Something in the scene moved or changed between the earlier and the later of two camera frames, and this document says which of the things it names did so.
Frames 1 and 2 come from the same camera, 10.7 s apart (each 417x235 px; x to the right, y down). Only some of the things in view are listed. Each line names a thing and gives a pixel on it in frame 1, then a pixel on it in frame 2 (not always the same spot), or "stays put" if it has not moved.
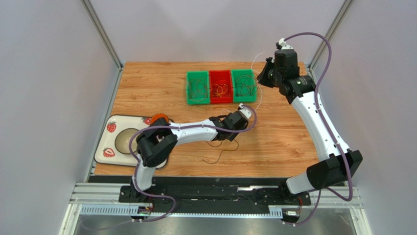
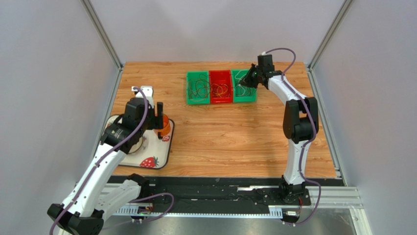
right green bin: [243, 85] stays put
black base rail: [207, 191] stays put
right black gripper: [268, 73] → [253, 77]
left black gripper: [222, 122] → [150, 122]
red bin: [220, 87] stays put
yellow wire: [219, 89] stays put
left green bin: [197, 87] stays put
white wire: [257, 78] → [240, 78]
